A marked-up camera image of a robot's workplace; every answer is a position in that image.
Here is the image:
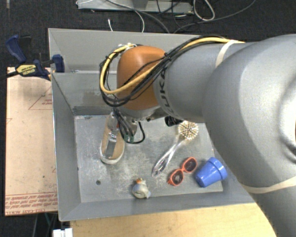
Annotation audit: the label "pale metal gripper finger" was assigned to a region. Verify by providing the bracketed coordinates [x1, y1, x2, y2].
[105, 131, 118, 158]
[107, 111, 118, 133]

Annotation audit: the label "tan and white shoe sole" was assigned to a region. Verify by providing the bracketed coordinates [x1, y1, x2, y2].
[99, 118, 126, 165]

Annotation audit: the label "grey metal bin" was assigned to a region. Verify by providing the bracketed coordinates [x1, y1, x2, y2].
[48, 28, 257, 222]

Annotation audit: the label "small grey toy animal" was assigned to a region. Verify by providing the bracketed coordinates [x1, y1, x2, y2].
[131, 178, 152, 199]

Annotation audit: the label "red sunglasses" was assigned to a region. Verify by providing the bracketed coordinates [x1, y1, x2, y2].
[167, 157, 198, 187]

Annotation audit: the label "brown cardboard board red print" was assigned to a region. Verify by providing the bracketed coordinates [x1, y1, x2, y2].
[4, 67, 59, 217]

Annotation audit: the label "blue plastic cup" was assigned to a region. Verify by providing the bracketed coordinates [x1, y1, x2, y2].
[194, 157, 228, 188]

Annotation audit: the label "black cylinder on white bracket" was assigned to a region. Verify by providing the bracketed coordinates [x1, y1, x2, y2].
[164, 116, 184, 127]

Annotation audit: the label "clear handled round brush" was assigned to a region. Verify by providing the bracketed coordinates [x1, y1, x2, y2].
[151, 120, 199, 178]

